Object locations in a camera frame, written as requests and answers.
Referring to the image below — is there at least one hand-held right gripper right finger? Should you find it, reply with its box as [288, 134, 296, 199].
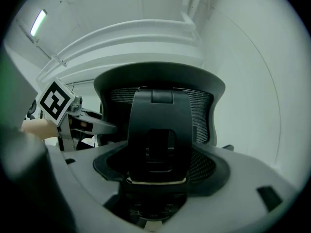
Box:
[155, 141, 302, 233]

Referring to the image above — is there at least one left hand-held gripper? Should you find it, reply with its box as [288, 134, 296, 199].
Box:
[35, 80, 119, 152]

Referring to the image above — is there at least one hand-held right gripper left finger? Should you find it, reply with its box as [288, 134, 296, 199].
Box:
[45, 139, 147, 233]

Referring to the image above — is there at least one black mesh office chair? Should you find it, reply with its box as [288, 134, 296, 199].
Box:
[93, 61, 235, 228]

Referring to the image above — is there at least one person's left forearm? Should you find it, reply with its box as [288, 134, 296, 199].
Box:
[21, 118, 59, 140]

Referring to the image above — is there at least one person's left hand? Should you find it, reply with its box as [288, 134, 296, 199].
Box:
[69, 117, 89, 129]

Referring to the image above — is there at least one person's grey t-shirt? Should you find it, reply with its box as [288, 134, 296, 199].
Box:
[0, 54, 74, 233]

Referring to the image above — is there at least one ceiling strip light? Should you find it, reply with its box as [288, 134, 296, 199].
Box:
[29, 8, 48, 37]

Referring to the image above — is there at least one white ceiling duct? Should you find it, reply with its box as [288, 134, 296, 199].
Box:
[35, 11, 204, 83]

